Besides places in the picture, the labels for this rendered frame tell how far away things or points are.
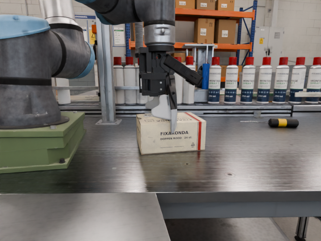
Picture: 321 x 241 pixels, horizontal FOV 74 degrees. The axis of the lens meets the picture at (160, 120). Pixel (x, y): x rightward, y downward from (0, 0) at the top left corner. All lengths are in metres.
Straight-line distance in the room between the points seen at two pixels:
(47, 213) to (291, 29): 7.03
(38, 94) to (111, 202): 0.29
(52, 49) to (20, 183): 0.29
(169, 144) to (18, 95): 0.34
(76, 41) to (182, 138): 0.38
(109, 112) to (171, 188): 0.51
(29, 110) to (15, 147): 0.08
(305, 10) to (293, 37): 0.72
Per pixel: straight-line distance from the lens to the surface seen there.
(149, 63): 0.53
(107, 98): 0.83
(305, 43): 7.44
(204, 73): 1.02
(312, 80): 1.18
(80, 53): 0.64
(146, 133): 0.50
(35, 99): 0.53
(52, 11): 0.68
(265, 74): 1.05
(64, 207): 0.37
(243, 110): 1.00
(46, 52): 0.56
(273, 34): 6.32
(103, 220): 0.32
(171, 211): 0.44
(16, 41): 0.53
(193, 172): 0.44
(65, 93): 1.03
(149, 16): 0.53
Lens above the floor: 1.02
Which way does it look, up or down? 13 degrees down
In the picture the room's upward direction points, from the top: straight up
